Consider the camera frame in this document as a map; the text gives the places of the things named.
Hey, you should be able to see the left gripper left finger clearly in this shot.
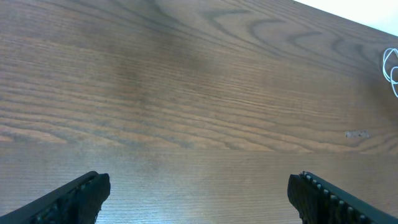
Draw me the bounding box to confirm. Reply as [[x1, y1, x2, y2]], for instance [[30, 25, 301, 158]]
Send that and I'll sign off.
[[1, 171, 111, 224]]

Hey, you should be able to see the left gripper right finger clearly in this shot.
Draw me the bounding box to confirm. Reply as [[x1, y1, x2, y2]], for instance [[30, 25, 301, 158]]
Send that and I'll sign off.
[[287, 171, 397, 224]]

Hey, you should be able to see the white USB cable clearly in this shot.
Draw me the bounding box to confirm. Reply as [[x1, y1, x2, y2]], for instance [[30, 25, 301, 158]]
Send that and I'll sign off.
[[382, 47, 398, 99]]

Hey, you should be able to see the scuff mark on table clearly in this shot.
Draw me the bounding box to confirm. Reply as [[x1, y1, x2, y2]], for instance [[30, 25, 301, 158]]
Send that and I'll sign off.
[[345, 130, 370, 138]]

